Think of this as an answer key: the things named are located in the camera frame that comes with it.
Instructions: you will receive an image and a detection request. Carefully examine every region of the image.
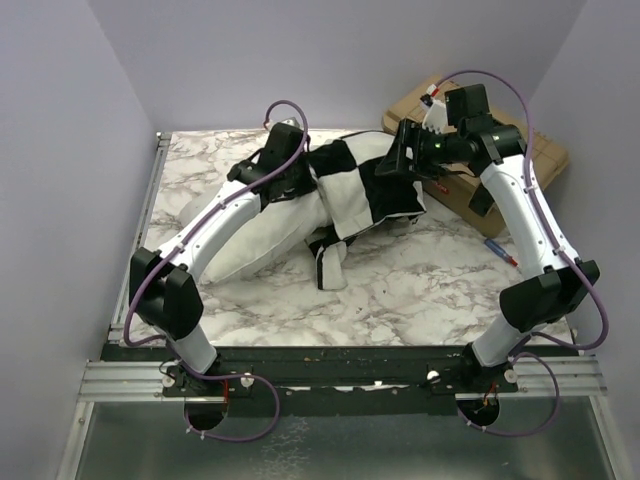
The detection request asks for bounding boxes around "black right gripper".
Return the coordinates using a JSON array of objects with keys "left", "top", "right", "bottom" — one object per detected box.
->
[{"left": 375, "top": 117, "right": 464, "bottom": 182}]

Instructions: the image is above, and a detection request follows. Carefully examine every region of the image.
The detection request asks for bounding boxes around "white pillow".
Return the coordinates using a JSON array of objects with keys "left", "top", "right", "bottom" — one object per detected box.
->
[{"left": 198, "top": 191, "right": 332, "bottom": 284}]

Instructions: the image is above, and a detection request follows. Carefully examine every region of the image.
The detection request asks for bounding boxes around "black and white checkered pillowcase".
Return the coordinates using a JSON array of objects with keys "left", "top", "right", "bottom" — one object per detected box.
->
[{"left": 304, "top": 131, "right": 426, "bottom": 291}]

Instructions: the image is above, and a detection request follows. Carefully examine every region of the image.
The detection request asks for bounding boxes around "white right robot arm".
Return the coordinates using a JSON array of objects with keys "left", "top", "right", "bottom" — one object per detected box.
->
[{"left": 375, "top": 118, "right": 600, "bottom": 391}]

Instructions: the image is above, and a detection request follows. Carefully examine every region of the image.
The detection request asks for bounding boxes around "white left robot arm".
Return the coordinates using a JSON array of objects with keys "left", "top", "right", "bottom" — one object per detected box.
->
[{"left": 123, "top": 160, "right": 315, "bottom": 395}]

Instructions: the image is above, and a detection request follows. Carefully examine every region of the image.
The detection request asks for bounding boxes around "tan plastic toolbox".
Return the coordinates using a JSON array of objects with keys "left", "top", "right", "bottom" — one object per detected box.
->
[{"left": 382, "top": 74, "right": 570, "bottom": 239}]

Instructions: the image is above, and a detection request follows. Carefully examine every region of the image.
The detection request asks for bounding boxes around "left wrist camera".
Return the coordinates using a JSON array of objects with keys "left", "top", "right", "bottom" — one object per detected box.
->
[{"left": 257, "top": 118, "right": 303, "bottom": 173}]

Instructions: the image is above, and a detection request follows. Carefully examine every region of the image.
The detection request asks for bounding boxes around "aluminium left side rail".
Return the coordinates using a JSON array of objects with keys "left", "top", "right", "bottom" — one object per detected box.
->
[{"left": 106, "top": 132, "right": 172, "bottom": 344}]

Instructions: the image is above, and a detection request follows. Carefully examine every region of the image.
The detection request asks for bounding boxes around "blue handled screwdriver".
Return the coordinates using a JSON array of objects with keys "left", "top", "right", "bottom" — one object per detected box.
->
[{"left": 484, "top": 238, "right": 519, "bottom": 267}]

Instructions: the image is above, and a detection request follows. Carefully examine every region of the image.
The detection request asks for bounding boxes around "black front mounting rail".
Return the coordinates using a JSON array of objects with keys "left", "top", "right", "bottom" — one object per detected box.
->
[{"left": 99, "top": 341, "right": 536, "bottom": 419}]

